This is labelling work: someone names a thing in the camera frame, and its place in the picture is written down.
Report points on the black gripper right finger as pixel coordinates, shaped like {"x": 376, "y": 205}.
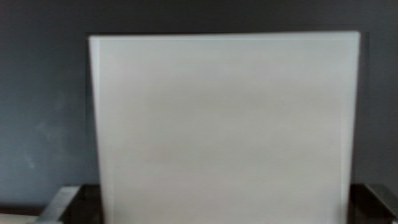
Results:
{"x": 372, "y": 205}

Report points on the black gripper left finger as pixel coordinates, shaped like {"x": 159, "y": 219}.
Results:
{"x": 75, "y": 207}

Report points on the white cabinet top block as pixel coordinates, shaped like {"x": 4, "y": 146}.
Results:
{"x": 224, "y": 124}

